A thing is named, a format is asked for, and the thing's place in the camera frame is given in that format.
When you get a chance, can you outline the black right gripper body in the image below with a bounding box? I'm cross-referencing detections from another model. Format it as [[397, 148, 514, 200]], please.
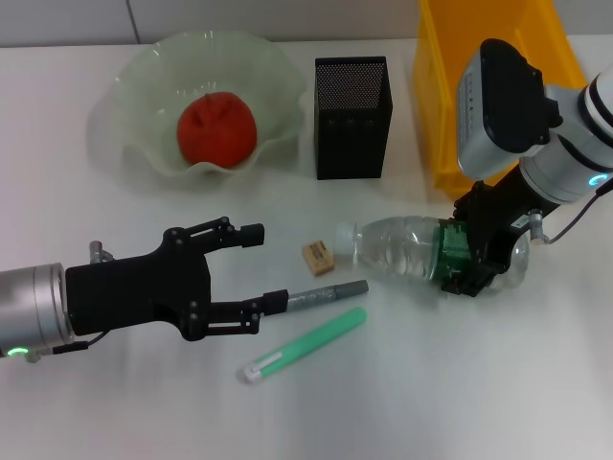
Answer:
[[465, 165, 560, 265]]

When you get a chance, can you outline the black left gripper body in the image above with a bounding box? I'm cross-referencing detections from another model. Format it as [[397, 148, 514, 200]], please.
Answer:
[[64, 227, 215, 342]]

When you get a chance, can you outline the clear water bottle green label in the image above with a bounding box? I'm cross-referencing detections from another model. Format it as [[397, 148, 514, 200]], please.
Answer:
[[333, 215, 532, 292]]

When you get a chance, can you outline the red tomato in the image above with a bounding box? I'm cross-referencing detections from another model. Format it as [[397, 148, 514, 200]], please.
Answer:
[[176, 92, 259, 168]]

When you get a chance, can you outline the green plastic pen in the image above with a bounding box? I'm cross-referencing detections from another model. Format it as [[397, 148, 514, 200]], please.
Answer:
[[238, 306, 369, 384]]

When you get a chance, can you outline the tan rubber eraser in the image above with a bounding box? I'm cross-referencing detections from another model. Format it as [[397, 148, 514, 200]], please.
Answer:
[[301, 242, 335, 278]]

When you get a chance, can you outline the grey glitter pen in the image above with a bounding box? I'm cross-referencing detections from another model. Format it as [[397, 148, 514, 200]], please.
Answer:
[[285, 279, 370, 312]]

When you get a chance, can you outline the black mesh pen holder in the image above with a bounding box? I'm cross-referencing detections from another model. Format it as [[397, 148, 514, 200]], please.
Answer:
[[314, 56, 394, 181]]

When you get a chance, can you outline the frosted glass fruit plate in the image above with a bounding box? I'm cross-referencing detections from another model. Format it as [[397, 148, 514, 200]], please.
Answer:
[[87, 29, 308, 181]]

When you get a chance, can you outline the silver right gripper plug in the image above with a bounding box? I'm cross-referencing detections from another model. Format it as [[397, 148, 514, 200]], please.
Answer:
[[526, 210, 550, 245]]

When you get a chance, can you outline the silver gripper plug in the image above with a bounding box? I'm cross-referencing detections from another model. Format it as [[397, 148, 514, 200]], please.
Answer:
[[526, 210, 550, 245], [89, 241, 114, 264]]

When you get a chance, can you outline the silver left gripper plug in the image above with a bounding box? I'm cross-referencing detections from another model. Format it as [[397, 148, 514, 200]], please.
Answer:
[[89, 241, 114, 264]]

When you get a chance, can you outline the yellow plastic storage bin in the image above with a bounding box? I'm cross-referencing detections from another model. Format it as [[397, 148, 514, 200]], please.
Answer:
[[412, 0, 589, 196]]

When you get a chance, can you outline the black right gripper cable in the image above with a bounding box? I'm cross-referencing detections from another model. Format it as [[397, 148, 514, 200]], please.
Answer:
[[545, 176, 613, 243]]

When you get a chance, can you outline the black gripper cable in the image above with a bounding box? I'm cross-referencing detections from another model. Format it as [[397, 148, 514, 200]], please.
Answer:
[[26, 333, 105, 363], [545, 176, 613, 243]]

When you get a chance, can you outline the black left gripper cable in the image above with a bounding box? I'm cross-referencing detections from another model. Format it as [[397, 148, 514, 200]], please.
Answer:
[[26, 333, 105, 363]]

